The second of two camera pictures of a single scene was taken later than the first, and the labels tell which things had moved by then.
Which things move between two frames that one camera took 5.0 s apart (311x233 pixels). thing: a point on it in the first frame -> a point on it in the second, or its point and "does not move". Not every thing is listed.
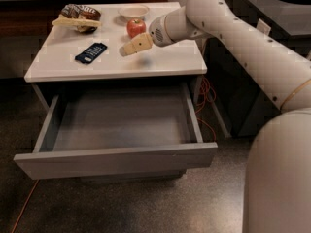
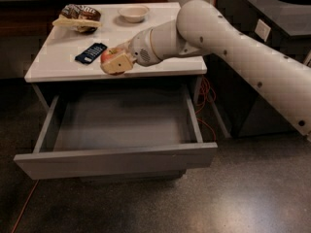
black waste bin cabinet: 281,11 does not move
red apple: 135,27 -> 111,53
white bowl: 133,12 does not move
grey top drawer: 110,133 does not move
